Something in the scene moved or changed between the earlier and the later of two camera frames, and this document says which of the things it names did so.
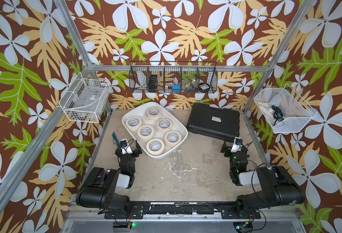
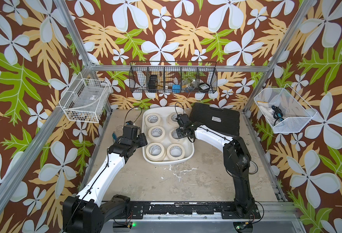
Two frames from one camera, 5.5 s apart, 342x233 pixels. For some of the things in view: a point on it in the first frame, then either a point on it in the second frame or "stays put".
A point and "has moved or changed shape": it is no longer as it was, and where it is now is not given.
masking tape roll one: x=133 y=123 → x=152 y=119
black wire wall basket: x=173 y=77 stays put
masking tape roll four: x=153 y=113 → x=171 y=119
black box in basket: x=152 y=82 stays put
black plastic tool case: x=214 y=122 stays put
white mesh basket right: x=285 y=110 stays put
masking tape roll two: x=145 y=132 has moved or changed shape
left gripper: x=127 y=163 → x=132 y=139
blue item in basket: x=176 y=88 stays put
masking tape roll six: x=170 y=143 → x=176 y=151
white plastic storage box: x=156 y=130 has moved or changed shape
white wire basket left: x=85 y=100 stays put
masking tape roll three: x=155 y=146 has moved or changed shape
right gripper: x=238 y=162 → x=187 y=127
